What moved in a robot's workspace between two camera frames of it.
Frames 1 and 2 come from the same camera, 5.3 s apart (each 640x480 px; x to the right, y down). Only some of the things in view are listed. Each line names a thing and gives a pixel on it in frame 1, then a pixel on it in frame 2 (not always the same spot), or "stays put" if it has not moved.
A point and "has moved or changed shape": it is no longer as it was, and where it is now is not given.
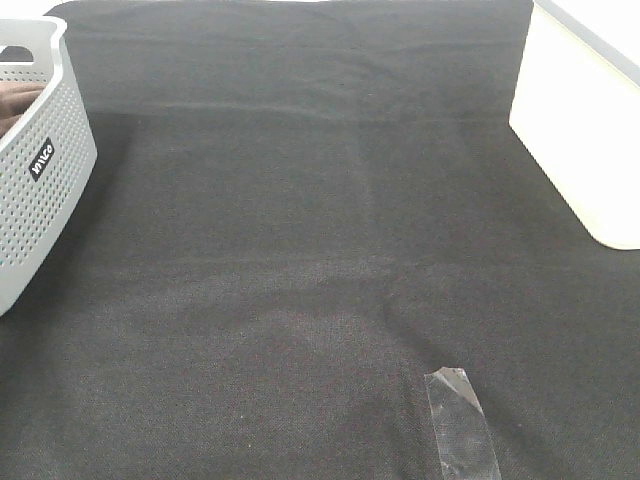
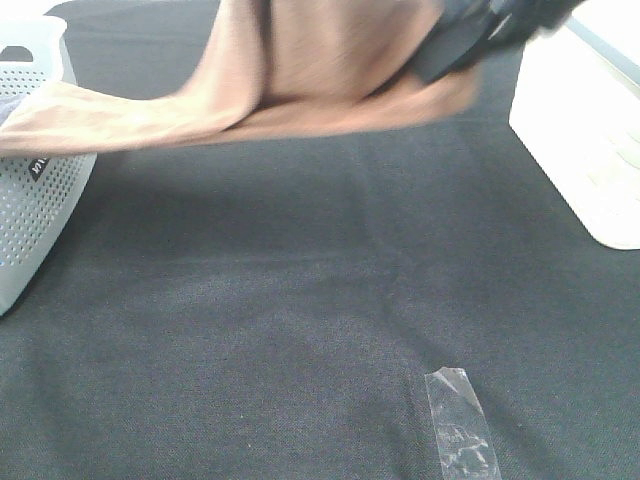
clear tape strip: (466, 450) stays put
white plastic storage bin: (576, 105) stays put
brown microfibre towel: (15, 97) has moved or changed shape
